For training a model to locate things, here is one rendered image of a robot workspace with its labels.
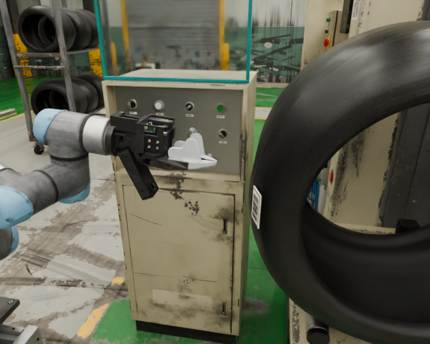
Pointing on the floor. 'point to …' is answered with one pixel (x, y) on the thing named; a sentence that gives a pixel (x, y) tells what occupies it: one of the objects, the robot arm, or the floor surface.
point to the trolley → (78, 82)
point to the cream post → (364, 215)
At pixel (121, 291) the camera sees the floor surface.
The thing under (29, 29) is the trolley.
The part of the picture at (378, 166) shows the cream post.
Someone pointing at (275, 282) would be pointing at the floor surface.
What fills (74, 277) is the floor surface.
